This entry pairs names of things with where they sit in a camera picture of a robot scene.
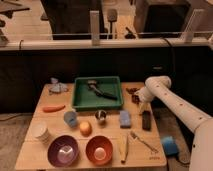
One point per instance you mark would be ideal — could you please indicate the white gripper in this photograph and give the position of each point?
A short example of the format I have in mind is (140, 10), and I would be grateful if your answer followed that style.
(145, 97)

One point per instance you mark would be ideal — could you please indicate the black rectangular block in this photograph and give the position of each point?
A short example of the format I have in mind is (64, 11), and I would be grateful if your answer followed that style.
(146, 120)

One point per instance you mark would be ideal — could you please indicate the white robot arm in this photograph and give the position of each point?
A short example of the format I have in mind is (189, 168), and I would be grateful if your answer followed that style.
(197, 121)

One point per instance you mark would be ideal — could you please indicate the red bowl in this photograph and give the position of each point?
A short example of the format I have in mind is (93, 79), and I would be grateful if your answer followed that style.
(99, 150)

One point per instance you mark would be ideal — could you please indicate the purple bowl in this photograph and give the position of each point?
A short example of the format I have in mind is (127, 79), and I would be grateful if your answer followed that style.
(63, 151)

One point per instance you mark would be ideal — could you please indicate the blue sponge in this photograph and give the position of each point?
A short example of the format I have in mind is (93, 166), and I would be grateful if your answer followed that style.
(124, 119)

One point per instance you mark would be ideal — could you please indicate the blue box on floor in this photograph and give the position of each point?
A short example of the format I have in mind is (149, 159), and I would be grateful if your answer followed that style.
(169, 146)

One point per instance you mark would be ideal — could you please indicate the green plastic tray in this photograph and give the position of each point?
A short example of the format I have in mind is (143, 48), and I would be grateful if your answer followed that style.
(92, 93)

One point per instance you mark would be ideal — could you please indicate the yellow orange fruit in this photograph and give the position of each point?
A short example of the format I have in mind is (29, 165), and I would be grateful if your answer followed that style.
(85, 128)

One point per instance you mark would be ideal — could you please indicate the crumpled blue grey cloth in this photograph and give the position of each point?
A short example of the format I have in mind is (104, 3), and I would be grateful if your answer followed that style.
(57, 87)

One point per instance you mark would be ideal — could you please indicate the orange carrot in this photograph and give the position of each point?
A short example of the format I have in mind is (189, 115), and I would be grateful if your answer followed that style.
(50, 109)

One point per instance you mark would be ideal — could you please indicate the white paper cup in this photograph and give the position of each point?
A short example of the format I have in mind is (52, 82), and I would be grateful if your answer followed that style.
(41, 132)

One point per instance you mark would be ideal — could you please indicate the black handled brush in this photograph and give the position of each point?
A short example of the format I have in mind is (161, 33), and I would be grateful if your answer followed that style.
(92, 85)

